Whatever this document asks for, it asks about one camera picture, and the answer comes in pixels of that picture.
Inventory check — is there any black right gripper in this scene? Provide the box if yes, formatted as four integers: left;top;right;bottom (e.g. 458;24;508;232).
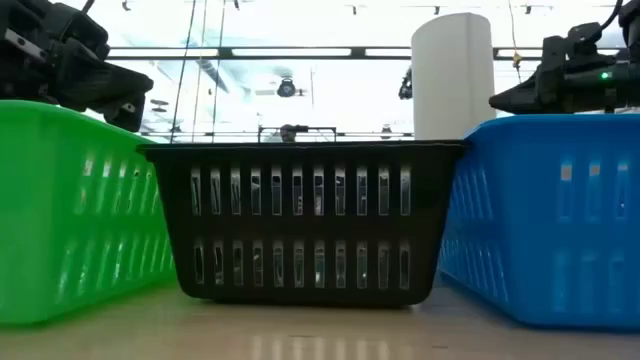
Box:
488;59;609;116

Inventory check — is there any black hanging fixture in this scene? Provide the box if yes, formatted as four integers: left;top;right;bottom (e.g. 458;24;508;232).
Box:
397;66;414;101

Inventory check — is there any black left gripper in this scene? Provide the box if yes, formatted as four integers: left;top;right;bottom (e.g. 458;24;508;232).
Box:
0;0;155;134

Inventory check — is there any blue plastic basket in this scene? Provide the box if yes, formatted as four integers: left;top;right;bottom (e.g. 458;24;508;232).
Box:
438;112;640;332

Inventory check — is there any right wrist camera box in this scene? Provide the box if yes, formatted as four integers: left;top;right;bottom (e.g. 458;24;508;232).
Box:
539;21;617;76

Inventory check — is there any green plastic basket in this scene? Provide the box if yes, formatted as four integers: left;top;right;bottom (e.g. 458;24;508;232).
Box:
0;98;177;327

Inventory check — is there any black hanging spotlight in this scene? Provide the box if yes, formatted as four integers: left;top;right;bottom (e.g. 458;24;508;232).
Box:
276;76;298;99

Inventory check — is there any black ceiling beam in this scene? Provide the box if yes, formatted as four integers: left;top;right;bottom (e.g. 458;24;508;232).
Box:
106;45;624;62

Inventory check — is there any black plastic basket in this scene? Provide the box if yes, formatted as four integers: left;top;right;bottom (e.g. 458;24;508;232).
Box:
135;140;467;308

